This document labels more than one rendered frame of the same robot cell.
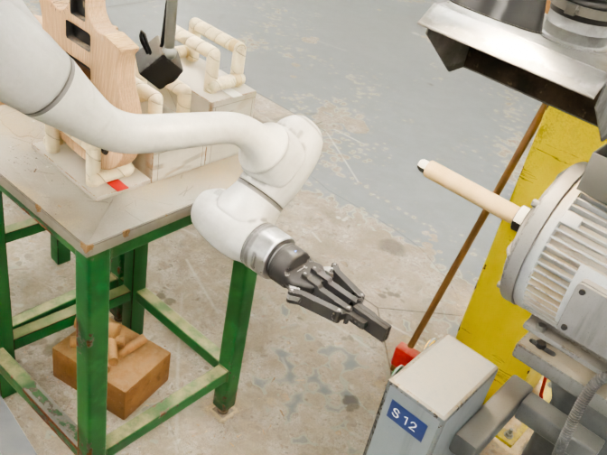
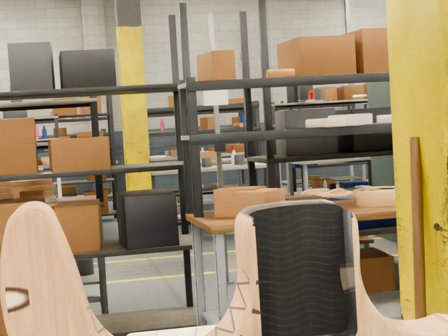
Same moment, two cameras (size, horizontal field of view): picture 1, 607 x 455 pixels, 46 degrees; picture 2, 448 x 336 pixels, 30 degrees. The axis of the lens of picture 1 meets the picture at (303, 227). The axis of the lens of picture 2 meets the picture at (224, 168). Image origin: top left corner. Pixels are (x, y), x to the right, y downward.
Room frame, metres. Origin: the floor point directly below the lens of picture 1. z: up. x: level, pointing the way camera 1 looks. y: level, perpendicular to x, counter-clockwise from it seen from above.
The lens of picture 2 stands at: (1.10, 0.91, 1.42)
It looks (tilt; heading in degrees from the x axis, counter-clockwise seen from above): 3 degrees down; 314
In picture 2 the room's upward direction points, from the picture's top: 3 degrees counter-clockwise
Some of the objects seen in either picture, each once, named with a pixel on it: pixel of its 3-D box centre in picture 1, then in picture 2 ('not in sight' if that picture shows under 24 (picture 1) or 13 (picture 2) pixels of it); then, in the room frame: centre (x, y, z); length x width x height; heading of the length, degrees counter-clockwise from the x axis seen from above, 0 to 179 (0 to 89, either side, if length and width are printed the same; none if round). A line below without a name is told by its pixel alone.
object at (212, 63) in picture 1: (211, 72); not in sight; (1.58, 0.29, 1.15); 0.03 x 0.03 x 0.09
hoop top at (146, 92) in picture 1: (134, 83); not in sight; (1.51, 0.45, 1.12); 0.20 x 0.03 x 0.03; 53
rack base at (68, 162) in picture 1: (90, 163); not in sight; (1.42, 0.52, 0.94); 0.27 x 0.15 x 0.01; 54
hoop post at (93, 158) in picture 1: (93, 165); not in sight; (1.33, 0.48, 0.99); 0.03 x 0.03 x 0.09
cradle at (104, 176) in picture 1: (111, 172); not in sight; (1.35, 0.45, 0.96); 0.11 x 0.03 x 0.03; 144
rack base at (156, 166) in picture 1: (145, 133); not in sight; (1.54, 0.43, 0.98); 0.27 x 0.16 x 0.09; 54
